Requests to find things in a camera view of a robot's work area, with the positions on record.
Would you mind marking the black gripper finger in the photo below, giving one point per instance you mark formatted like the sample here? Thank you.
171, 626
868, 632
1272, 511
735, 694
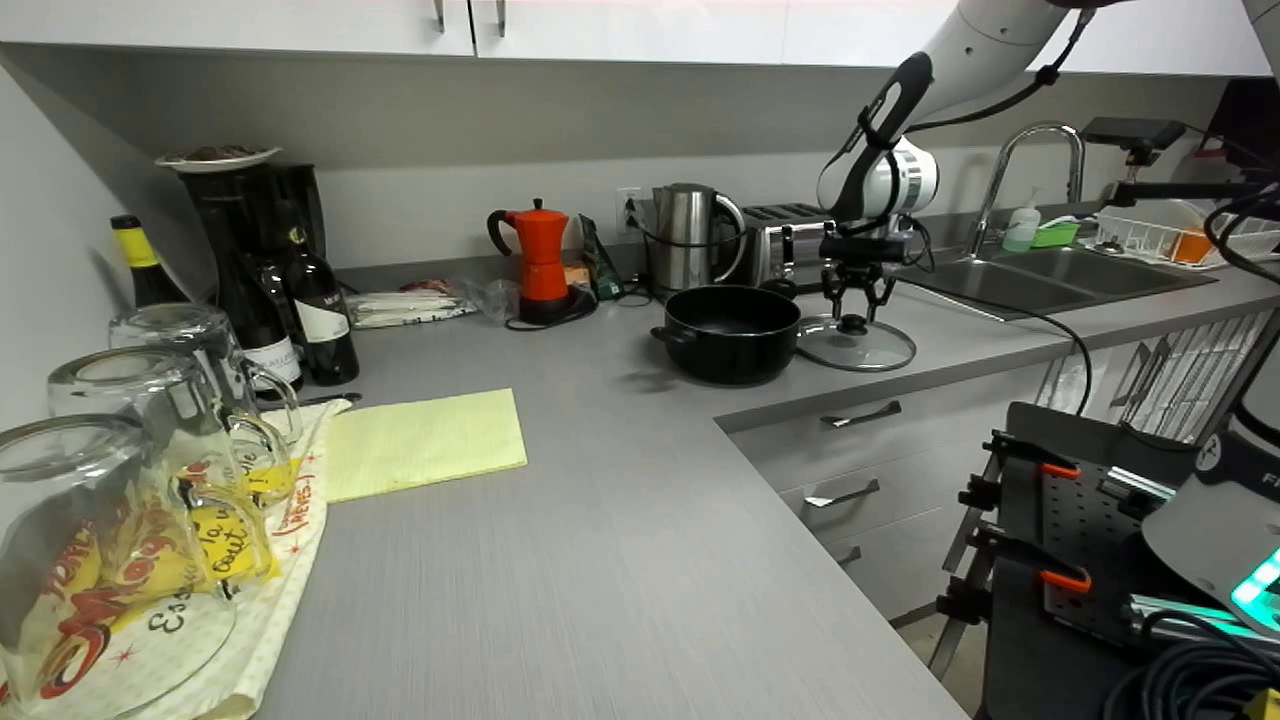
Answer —
877, 299
835, 299

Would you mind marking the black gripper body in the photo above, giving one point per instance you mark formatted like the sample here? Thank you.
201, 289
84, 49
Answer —
862, 260

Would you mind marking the glass pot lid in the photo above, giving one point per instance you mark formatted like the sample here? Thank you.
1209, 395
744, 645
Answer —
853, 346

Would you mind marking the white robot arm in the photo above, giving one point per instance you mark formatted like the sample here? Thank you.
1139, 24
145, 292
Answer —
986, 57

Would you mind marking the black cooking pot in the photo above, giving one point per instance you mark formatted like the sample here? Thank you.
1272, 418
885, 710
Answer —
731, 332

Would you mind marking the red moka pot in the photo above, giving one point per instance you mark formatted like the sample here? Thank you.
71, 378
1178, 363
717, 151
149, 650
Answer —
536, 240

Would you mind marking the rear upturned glass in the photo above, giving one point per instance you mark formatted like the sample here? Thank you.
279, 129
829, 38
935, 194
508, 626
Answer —
240, 378

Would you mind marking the upturned glass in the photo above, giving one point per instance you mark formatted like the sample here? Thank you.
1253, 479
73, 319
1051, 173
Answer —
145, 400
240, 378
101, 597

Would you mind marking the middle upturned glass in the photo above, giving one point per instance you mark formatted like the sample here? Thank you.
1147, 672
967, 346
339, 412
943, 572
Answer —
145, 400

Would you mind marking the front upturned glass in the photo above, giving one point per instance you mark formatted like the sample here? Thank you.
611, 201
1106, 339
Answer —
101, 597

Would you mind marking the silver toaster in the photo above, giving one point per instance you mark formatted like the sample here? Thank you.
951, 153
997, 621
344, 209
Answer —
781, 240

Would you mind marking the stainless steel sink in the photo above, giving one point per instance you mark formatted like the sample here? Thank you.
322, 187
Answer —
1046, 280

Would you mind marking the stainless steel electric kettle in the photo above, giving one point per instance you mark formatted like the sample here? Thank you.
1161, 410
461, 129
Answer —
695, 240

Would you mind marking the green dish soap bottle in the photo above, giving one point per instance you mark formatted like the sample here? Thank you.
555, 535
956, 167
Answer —
1028, 228

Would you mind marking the white upper cabinets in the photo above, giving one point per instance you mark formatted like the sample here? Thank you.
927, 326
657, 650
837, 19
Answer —
1134, 38

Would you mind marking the chrome sink faucet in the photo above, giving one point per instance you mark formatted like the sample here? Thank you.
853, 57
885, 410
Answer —
1041, 161

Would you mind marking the dish drying rack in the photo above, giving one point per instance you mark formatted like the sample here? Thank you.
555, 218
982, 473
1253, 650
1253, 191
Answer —
1173, 235

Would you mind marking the black equipment stand orange clips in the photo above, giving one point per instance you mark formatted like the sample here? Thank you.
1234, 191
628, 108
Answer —
1123, 577

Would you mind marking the yellow cloth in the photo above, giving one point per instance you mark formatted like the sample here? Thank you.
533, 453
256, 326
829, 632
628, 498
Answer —
420, 440

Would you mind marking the dark bottle white label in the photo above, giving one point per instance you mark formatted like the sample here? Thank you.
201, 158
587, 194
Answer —
322, 314

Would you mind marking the black coffee machine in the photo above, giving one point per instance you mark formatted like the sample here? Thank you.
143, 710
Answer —
252, 212

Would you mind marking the dark wine bottle yellow cap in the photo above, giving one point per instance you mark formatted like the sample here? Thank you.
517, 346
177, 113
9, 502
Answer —
149, 272

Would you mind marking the printed dish towel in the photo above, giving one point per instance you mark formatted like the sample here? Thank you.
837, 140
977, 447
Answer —
256, 561

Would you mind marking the upper drawer handle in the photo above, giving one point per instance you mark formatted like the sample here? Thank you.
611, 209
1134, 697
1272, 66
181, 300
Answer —
837, 421

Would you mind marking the drawer handle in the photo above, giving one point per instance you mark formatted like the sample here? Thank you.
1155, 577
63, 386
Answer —
837, 421
837, 493

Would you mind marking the lower drawer handle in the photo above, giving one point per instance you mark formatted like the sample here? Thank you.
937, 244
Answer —
837, 493

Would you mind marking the folded cloth by wall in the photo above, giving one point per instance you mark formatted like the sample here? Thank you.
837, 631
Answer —
411, 304

